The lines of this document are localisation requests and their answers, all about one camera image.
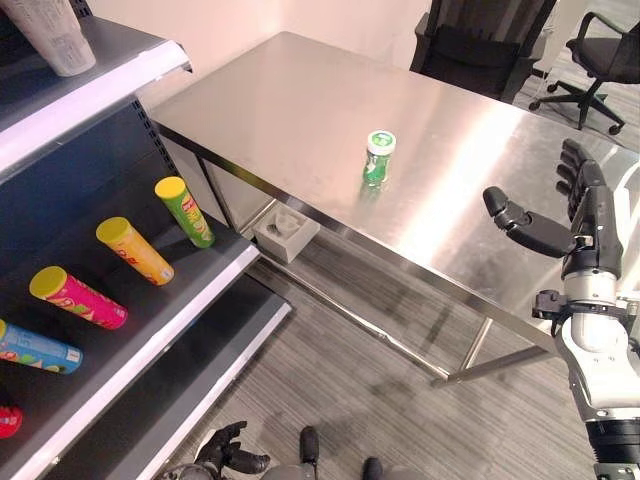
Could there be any grey store shelf unit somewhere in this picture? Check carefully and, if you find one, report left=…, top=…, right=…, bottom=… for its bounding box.
left=0, top=0, right=294, bottom=480

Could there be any blue chip can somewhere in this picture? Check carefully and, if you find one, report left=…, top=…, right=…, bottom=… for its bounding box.
left=0, top=318, right=84, bottom=376

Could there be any pink chip can yellow lid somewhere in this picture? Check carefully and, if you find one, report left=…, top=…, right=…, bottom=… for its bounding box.
left=28, top=265, right=129, bottom=331

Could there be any grey square box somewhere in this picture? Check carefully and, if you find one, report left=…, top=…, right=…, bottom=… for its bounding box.
left=251, top=209, right=321, bottom=266

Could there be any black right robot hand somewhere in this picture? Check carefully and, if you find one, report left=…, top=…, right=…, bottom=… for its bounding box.
left=482, top=138, right=624, bottom=260

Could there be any black chair with backrest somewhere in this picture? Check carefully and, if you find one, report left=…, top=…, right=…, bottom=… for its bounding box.
left=408, top=0, right=559, bottom=105

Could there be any green gum bottle white lid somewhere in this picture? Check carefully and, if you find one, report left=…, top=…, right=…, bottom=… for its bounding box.
left=361, top=130, right=398, bottom=191

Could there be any red chip can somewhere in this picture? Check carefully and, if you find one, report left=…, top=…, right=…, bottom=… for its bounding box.
left=0, top=404, right=24, bottom=440

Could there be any steel table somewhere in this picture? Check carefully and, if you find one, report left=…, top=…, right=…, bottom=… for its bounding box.
left=149, top=30, right=640, bottom=390

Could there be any grey robot torso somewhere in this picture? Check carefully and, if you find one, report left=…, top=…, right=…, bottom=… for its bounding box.
left=259, top=462, right=431, bottom=480

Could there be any green chip can yellow lid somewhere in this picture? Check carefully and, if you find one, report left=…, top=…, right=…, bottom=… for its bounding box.
left=154, top=176, right=216, bottom=249

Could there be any white paper cup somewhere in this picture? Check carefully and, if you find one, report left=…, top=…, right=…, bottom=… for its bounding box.
left=1, top=0, right=97, bottom=78

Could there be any black swivel office chair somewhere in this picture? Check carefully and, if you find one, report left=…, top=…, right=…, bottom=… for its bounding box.
left=528, top=10, right=640, bottom=136

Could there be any robot dark left foot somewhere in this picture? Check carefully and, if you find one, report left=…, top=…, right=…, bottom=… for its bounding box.
left=298, top=425, right=321, bottom=466

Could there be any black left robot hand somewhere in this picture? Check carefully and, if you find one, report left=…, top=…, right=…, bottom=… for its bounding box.
left=193, top=420, right=272, bottom=475

